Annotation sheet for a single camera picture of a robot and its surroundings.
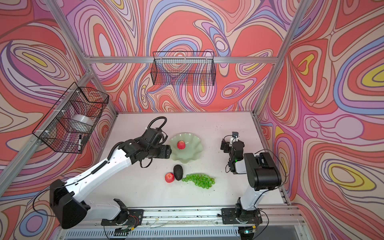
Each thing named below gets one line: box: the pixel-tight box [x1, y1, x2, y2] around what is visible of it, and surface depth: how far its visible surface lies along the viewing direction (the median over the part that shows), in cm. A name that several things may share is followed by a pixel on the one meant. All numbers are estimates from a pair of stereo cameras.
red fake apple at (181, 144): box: [177, 140, 186, 150], surface depth 98 cm
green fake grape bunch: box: [182, 173, 216, 189], surface depth 84 cm
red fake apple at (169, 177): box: [164, 172, 175, 183], surface depth 85 cm
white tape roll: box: [71, 114, 94, 126], surface depth 75 cm
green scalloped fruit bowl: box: [169, 132, 204, 164], surface depth 99 cm
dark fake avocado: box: [173, 164, 183, 181], surface depth 87 cm
